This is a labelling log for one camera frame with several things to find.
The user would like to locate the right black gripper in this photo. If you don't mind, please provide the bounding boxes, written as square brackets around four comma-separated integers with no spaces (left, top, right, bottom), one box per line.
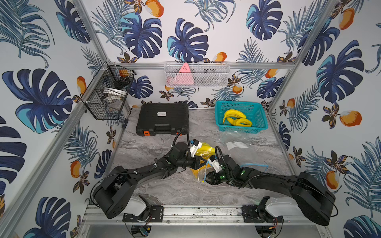
[200,169,234,186]

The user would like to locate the orange-yellow banana pair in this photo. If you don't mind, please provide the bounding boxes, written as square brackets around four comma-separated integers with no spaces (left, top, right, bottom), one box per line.
[191,166,208,182]

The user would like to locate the yellow banana bunch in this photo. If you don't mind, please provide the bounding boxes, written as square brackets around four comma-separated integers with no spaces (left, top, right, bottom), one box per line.
[223,109,247,123]
[195,143,215,160]

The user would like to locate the clear zip-top bag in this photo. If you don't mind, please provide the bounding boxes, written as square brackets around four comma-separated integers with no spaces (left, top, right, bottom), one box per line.
[220,131,268,172]
[191,140,215,183]

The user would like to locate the single yellow banana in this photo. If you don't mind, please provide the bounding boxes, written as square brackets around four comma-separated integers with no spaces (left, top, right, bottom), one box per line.
[233,118,253,127]

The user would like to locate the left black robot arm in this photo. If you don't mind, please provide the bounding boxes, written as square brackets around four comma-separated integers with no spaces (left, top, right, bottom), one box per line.
[90,134,206,219]

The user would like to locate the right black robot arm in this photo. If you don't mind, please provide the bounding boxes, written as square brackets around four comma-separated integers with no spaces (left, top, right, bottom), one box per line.
[205,146,337,226]

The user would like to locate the black plastic tool case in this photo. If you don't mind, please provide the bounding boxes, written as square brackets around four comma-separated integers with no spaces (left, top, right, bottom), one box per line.
[136,103,190,136]

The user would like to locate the teal plastic basket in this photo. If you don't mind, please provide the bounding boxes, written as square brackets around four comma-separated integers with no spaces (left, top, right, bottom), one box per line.
[215,101,268,134]

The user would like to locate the pink triangular item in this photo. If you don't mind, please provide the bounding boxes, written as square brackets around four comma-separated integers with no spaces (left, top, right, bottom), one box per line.
[175,62,194,86]

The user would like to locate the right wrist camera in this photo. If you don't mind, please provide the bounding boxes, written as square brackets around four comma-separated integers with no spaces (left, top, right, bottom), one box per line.
[207,158,223,173]

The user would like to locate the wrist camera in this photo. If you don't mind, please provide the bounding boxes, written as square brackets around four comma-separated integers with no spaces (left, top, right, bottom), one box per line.
[207,158,223,173]
[190,139,202,158]

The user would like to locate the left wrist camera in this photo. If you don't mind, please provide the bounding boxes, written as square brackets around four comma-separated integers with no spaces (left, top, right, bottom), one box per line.
[190,139,202,158]

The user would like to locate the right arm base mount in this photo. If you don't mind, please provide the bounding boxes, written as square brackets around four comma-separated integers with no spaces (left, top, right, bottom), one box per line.
[241,196,284,223]

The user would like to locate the aluminium front rail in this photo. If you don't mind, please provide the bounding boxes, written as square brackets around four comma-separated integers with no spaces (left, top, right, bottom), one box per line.
[82,205,314,226]

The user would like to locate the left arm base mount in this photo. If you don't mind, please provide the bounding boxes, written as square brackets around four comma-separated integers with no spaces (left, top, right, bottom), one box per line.
[122,196,164,223]

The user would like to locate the white wire wall basket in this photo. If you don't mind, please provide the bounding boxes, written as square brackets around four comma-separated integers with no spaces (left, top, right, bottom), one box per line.
[164,62,230,88]

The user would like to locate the black wire basket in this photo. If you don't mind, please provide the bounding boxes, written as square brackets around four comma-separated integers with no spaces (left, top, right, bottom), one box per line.
[80,62,137,121]

